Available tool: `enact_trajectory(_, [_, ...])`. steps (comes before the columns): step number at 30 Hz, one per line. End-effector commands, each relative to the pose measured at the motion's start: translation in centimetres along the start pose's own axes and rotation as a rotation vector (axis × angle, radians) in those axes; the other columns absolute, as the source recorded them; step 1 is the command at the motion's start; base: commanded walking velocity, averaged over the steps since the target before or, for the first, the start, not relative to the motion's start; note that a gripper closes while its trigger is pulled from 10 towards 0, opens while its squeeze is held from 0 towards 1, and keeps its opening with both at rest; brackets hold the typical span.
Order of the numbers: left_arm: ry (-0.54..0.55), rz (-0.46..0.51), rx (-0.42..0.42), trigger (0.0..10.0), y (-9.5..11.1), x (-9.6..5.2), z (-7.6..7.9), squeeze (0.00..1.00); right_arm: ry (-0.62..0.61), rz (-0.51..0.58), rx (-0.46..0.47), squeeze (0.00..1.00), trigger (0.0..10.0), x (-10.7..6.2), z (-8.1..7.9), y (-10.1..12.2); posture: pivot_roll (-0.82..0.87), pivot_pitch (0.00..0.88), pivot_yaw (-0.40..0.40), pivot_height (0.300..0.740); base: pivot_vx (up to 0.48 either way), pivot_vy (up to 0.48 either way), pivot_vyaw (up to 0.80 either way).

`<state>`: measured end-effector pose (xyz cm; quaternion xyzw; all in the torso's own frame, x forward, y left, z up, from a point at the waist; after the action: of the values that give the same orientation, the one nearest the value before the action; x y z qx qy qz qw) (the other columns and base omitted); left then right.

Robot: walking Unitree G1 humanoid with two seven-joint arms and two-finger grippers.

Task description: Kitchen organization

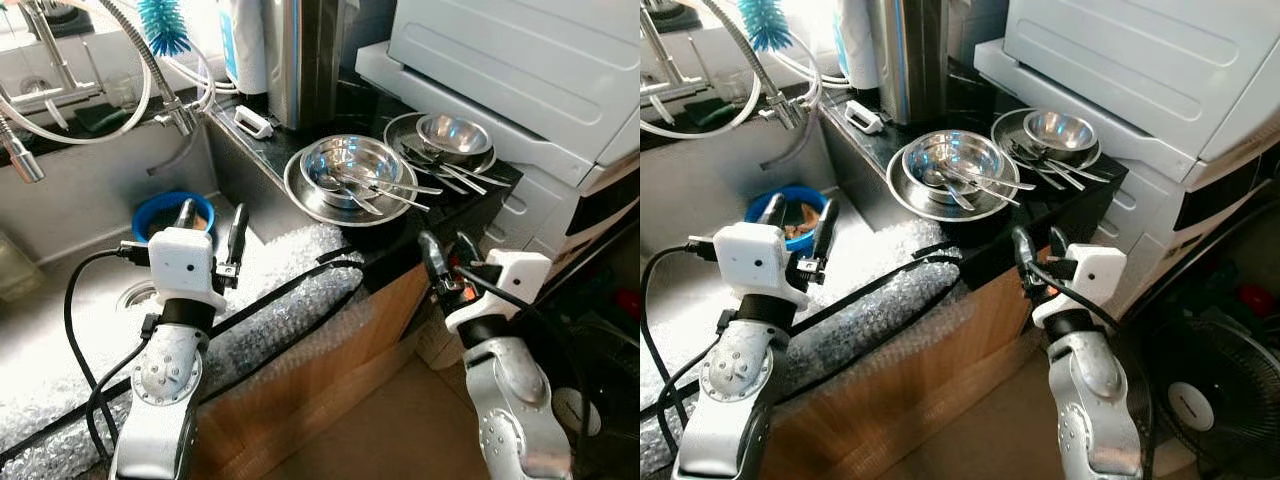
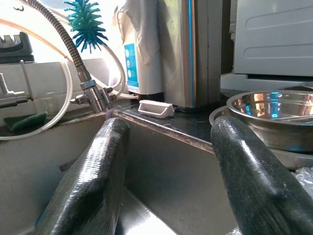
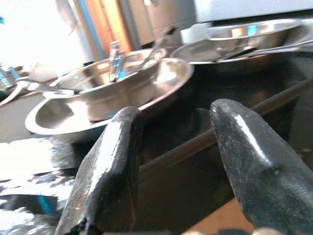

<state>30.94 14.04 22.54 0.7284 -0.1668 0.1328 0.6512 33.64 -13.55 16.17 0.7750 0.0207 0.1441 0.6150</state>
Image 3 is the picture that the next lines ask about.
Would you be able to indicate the white dishwasher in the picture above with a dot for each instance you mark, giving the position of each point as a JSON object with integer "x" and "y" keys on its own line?
{"x": 244, "y": 9}

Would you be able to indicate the small steel bowl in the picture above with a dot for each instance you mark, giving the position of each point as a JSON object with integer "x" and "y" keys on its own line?
{"x": 269, "y": 36}

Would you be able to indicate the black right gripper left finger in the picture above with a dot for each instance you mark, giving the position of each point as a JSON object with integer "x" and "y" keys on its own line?
{"x": 105, "y": 171}

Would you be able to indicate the tall steel canister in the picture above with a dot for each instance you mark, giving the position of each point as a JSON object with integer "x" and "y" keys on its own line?
{"x": 110, "y": 24}

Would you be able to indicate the shallow steel plate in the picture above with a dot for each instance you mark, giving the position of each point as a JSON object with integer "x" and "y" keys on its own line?
{"x": 193, "y": 52}

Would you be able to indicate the large deep steel plate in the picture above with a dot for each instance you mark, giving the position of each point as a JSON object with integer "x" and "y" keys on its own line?
{"x": 159, "y": 80}

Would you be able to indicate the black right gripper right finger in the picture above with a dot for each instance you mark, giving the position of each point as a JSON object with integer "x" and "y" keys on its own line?
{"x": 256, "y": 171}

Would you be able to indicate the upright steel utensil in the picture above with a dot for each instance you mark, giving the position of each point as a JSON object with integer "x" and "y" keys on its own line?
{"x": 115, "y": 61}

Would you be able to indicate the steel fork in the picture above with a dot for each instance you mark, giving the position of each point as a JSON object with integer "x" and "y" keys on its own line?
{"x": 151, "y": 56}
{"x": 269, "y": 52}

